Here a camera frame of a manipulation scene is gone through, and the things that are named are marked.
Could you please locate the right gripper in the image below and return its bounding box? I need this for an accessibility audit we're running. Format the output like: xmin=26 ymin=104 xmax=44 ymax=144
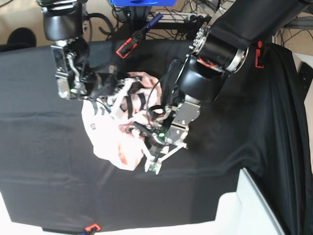
xmin=88 ymin=73 xmax=142 ymax=120

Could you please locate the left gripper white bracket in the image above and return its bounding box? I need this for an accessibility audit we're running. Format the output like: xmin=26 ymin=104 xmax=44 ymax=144
xmin=130 ymin=121 xmax=187 ymax=174

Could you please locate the light pink T-shirt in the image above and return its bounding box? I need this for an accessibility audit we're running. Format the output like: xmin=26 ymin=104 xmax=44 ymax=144
xmin=81 ymin=72 xmax=162 ymax=171

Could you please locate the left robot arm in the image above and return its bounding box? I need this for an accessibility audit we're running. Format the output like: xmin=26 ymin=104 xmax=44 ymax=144
xmin=152 ymin=0 xmax=312 ymax=175

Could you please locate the blue plastic box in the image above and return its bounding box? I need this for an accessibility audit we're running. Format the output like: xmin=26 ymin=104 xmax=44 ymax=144
xmin=110 ymin=0 xmax=176 ymax=7

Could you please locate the small red black clamp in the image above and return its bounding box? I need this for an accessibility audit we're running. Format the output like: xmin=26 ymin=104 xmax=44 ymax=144
xmin=84 ymin=223 xmax=101 ymax=232

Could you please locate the black table cloth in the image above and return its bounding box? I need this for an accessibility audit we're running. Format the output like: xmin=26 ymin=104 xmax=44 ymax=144
xmin=0 ymin=45 xmax=313 ymax=235

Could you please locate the red clamp at right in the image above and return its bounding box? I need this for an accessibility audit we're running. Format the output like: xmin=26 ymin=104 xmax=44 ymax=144
xmin=255 ymin=41 xmax=265 ymax=69

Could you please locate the blue handled bar clamp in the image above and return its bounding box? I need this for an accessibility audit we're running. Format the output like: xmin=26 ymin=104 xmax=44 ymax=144
xmin=116 ymin=13 xmax=163 ymax=59

